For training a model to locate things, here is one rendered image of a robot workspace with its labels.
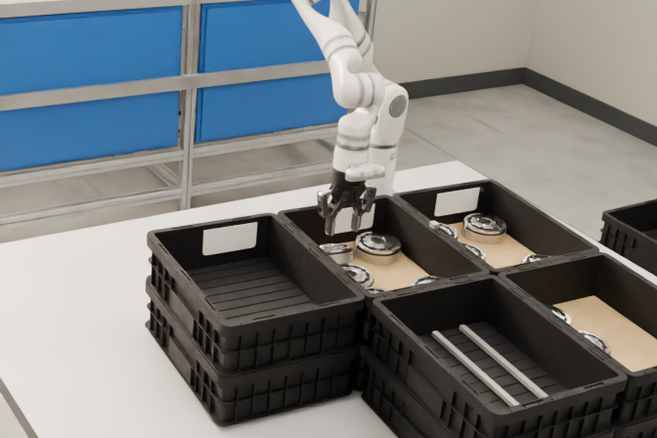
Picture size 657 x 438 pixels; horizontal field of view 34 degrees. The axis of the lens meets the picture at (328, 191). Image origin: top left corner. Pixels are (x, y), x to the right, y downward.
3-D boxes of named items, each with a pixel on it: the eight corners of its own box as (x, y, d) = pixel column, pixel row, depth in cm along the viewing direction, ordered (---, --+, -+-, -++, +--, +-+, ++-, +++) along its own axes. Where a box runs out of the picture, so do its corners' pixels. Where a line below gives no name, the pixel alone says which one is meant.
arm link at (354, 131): (367, 135, 233) (330, 139, 229) (375, 66, 226) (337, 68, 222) (382, 148, 227) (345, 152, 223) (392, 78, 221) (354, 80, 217)
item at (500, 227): (456, 217, 262) (456, 215, 262) (491, 213, 266) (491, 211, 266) (477, 236, 254) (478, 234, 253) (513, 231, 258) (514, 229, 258)
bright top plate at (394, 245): (348, 236, 248) (349, 233, 247) (389, 232, 251) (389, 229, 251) (367, 256, 239) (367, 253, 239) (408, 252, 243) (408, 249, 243)
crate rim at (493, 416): (367, 309, 208) (369, 298, 207) (492, 283, 223) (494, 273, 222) (494, 428, 177) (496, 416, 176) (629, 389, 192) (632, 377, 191)
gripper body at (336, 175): (358, 154, 234) (353, 194, 238) (324, 158, 230) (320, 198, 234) (376, 168, 228) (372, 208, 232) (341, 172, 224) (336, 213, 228)
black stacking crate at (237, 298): (143, 282, 229) (145, 234, 224) (269, 259, 243) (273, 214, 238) (221, 384, 198) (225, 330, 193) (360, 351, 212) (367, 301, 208)
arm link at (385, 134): (415, 85, 266) (406, 149, 274) (388, 72, 272) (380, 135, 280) (387, 92, 260) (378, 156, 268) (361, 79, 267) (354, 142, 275)
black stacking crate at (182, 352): (141, 327, 233) (142, 278, 228) (266, 302, 248) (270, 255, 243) (217, 434, 202) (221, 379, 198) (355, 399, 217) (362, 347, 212)
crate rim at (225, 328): (143, 241, 225) (144, 231, 224) (273, 221, 239) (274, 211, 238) (224, 339, 194) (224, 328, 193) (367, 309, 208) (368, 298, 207)
